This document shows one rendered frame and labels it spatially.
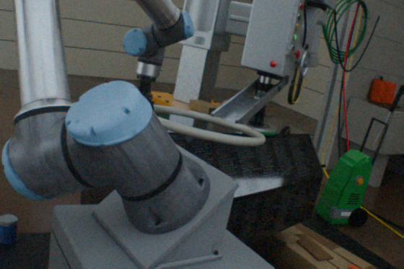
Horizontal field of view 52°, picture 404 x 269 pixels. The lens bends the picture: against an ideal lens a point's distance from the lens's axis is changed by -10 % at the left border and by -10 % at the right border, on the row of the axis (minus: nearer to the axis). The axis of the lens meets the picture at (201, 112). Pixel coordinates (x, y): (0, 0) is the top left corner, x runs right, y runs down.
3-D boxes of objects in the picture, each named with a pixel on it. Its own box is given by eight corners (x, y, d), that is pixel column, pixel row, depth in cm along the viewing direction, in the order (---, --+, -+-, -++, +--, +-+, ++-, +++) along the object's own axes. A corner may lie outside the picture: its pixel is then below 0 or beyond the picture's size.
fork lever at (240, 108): (262, 76, 248) (263, 67, 246) (294, 84, 240) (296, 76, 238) (203, 121, 193) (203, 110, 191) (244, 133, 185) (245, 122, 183)
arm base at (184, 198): (228, 182, 89) (208, 149, 83) (161, 249, 82) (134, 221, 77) (174, 153, 103) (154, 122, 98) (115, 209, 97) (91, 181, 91)
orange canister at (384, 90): (363, 101, 490) (369, 73, 483) (386, 104, 517) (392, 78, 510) (377, 106, 472) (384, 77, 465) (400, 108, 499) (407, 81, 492)
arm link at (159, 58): (139, 26, 156) (151, 29, 165) (131, 60, 157) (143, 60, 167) (163, 30, 153) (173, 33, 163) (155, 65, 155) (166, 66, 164)
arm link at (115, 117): (176, 187, 79) (125, 116, 69) (98, 205, 84) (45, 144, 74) (182, 130, 91) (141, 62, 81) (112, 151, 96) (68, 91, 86)
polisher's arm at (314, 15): (286, 76, 295) (300, 4, 285) (318, 84, 286) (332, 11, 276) (247, 78, 230) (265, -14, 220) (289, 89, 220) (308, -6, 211)
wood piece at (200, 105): (188, 106, 284) (189, 98, 283) (200, 107, 290) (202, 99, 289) (207, 116, 269) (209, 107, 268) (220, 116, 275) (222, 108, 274)
